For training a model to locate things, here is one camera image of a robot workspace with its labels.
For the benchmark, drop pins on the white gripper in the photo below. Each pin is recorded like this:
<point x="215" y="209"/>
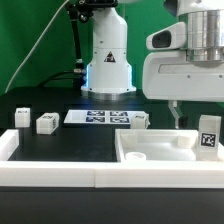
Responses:
<point x="186" y="63"/>

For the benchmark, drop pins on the white square table top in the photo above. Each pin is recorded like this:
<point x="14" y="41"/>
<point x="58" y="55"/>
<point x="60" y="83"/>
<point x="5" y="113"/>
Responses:
<point x="136" y="145"/>

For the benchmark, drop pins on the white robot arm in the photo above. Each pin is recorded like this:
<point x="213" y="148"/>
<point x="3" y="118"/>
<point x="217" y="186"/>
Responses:
<point x="109" y="75"/>

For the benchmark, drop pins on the white U-shaped fence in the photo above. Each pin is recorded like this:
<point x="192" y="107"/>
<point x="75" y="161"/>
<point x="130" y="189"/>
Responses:
<point x="150" y="174"/>

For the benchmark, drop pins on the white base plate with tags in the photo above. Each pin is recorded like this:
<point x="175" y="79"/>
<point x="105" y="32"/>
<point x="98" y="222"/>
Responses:
<point x="100" y="116"/>

